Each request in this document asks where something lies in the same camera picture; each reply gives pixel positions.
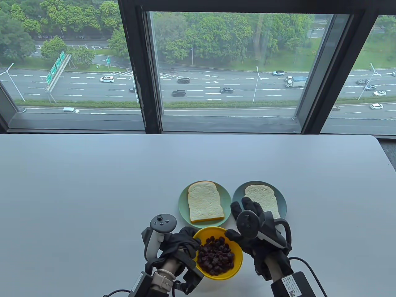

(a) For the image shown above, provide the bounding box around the heap of dried cranberries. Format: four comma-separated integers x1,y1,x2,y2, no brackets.
197,236,235,276

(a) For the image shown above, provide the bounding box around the white toast slice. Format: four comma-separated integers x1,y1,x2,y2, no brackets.
187,181,225,224
244,184,281,220

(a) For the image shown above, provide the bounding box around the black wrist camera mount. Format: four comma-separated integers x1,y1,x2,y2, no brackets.
175,261,205,295

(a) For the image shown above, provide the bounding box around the black box with white label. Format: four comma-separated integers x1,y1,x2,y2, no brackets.
270,271,317,297
131,272,153,297

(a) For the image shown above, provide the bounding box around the beige wrist watch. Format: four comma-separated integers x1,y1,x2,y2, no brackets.
148,269,177,291

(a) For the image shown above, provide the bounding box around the green road sign gantry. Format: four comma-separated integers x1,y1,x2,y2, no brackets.
45,50,72,93

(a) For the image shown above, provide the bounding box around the grey motion controller with strap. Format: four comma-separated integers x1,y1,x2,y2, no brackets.
142,213,177,263
236,210,293,251

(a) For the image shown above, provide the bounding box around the person's left forearm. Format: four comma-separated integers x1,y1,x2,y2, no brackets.
161,257,186,276

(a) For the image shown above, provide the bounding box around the green round plate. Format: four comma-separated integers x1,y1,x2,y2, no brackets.
178,180,232,226

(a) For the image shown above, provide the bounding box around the white street lamp post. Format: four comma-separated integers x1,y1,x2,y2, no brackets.
0,63,26,102
252,66,262,104
358,63,382,100

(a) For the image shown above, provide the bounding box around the person's right hand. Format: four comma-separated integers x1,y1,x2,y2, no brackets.
225,197,294,282

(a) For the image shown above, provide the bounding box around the blue round plate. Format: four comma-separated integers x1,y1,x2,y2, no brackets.
232,181,287,228

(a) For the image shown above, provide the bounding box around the dark window frame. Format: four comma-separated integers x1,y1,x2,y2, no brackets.
0,0,396,136

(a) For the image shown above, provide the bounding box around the yellow bowl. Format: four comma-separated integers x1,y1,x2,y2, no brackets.
192,226,244,280

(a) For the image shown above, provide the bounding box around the person's left hand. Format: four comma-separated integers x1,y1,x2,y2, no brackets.
145,226,201,273

